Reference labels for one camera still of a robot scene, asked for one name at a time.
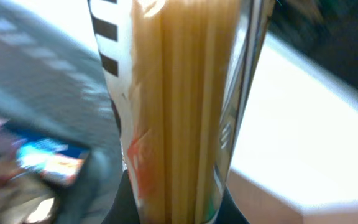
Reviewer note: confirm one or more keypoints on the spaghetti packet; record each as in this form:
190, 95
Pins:
179, 74

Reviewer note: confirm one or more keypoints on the orange white snack packet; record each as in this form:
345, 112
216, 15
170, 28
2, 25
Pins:
54, 159

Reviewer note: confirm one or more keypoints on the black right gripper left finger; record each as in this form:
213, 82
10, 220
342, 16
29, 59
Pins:
124, 208

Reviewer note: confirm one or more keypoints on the grey plastic basket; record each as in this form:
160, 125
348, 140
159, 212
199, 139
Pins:
51, 79

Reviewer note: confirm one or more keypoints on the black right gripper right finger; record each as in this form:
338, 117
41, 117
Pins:
229, 212

